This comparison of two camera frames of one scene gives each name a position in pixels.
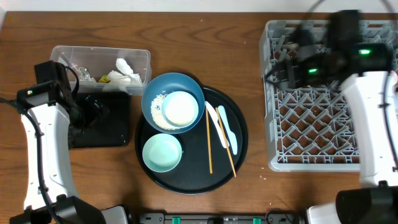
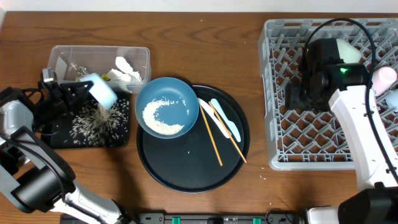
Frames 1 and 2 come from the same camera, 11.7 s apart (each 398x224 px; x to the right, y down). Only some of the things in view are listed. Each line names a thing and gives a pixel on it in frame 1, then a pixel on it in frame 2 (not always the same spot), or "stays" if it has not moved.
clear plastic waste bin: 106,68 stays
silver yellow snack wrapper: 104,79 -> 81,71
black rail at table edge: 217,218 stays
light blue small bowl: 180,108 -> 104,94
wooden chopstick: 225,141 -> 227,132
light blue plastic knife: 232,137 -> 231,125
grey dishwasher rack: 310,129 stays
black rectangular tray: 106,122 stays
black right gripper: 289,69 -> 292,99
